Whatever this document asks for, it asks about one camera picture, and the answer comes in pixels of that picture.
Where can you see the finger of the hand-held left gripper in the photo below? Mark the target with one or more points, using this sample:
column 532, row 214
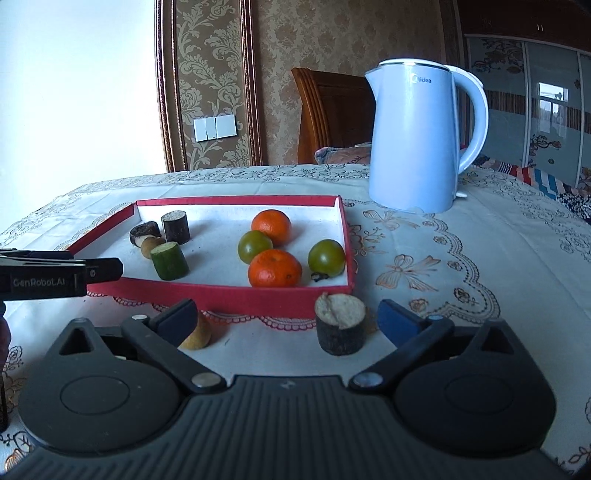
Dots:
column 105, row 270

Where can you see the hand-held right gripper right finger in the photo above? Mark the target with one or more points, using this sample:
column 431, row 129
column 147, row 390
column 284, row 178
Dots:
column 397, row 318

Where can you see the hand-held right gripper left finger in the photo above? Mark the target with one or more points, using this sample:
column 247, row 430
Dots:
column 178, row 318

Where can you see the small yellow potato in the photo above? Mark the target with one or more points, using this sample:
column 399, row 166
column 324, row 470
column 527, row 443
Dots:
column 199, row 333

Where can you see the red shallow cardboard tray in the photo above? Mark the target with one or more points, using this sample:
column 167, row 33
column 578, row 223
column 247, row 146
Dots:
column 217, row 295

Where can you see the dark sugarcane piece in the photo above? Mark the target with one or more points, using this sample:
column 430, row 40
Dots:
column 176, row 228
column 340, row 330
column 144, row 230

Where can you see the green cucumber piece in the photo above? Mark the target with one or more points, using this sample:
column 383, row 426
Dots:
column 170, row 262

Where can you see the green tomato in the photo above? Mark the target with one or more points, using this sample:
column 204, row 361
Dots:
column 327, row 257
column 253, row 247

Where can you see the orange tangerine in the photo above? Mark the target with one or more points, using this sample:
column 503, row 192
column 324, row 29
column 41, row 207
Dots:
column 272, row 226
column 274, row 270

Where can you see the pink folded blanket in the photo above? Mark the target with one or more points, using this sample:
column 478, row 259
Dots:
column 344, row 155

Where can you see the light blue electric kettle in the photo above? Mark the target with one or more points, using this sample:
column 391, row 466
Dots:
column 411, row 138

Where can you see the colourful patterned quilt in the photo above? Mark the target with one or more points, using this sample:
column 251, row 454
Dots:
column 545, row 180

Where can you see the glass door wardrobe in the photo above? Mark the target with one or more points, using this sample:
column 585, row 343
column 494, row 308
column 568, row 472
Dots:
column 531, row 101

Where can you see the white wall switch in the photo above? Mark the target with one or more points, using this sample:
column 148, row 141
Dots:
column 214, row 128

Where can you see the wooden wall frame trim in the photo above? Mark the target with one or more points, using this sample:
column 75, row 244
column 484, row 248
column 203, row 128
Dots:
column 207, row 69

